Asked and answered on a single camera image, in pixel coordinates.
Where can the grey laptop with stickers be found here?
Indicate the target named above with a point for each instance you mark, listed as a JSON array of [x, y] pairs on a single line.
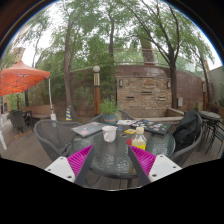
[[88, 129]]

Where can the small yellow card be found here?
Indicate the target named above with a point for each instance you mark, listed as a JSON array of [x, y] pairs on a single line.
[[129, 131]]

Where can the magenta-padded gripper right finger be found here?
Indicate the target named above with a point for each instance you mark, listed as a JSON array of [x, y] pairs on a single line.
[[163, 168]]

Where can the flat round red coaster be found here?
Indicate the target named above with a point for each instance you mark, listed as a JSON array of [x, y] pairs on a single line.
[[128, 141]]

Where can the grey wall box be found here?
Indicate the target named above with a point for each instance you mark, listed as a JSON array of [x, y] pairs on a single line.
[[180, 102]]

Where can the black jacket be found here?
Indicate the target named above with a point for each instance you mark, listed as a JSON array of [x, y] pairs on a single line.
[[186, 131]]

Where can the blue yellow striped cone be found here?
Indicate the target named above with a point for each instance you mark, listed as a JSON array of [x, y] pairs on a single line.
[[68, 114]]

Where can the black wall lamp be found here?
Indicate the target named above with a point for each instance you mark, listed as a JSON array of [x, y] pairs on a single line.
[[121, 83], [168, 84]]

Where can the clear bottle with yellow label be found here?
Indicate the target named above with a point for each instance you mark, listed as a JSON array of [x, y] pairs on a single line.
[[139, 141]]

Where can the white mug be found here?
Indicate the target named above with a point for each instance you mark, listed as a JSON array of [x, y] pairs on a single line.
[[110, 134]]

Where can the wooden lamp post, globe light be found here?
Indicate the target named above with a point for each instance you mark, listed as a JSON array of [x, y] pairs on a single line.
[[96, 96]]

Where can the group of dark chairs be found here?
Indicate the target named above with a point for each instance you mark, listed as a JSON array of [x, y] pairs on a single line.
[[18, 121]]

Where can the white printed booklet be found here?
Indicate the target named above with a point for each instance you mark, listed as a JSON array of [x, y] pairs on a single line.
[[125, 122]]

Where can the orange canopy tent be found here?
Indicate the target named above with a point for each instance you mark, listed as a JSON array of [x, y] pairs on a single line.
[[20, 78]]

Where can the round dark side table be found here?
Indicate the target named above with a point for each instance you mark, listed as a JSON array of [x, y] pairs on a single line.
[[210, 116]]

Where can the wooden bench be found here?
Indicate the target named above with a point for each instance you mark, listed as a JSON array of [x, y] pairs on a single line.
[[40, 111]]

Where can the green plant in blue pot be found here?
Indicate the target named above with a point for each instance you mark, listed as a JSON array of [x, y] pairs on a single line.
[[109, 110]]

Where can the black laptop with stickers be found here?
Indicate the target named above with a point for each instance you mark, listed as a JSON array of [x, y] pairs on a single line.
[[151, 126]]

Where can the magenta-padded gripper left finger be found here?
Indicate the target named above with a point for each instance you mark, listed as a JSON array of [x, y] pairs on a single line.
[[58, 167]]

